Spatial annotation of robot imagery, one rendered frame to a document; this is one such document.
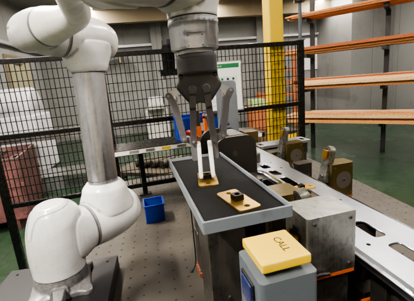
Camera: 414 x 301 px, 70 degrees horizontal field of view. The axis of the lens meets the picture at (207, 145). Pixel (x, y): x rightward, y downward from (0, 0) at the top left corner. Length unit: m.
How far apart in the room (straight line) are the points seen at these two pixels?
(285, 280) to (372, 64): 8.81
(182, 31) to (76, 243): 0.72
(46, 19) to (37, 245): 0.61
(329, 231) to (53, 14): 0.76
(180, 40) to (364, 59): 8.49
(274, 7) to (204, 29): 1.58
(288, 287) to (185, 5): 0.43
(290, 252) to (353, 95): 8.48
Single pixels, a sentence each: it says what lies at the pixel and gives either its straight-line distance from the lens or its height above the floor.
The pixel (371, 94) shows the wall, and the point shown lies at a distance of 9.13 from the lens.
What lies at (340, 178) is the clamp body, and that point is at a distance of 1.09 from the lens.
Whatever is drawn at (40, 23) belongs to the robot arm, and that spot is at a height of 1.52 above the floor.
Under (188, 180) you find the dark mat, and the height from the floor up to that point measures 1.16.
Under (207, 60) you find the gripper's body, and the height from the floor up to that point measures 1.39.
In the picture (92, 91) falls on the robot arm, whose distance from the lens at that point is 1.03.
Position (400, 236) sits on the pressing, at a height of 1.00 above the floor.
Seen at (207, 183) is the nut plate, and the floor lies 1.16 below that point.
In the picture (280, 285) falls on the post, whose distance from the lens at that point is 0.36.
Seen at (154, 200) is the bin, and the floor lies 0.77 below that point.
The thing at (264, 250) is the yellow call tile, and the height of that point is 1.16.
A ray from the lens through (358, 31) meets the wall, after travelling 8.86.
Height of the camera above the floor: 1.36
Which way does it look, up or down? 13 degrees down
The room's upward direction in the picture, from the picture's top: 5 degrees counter-clockwise
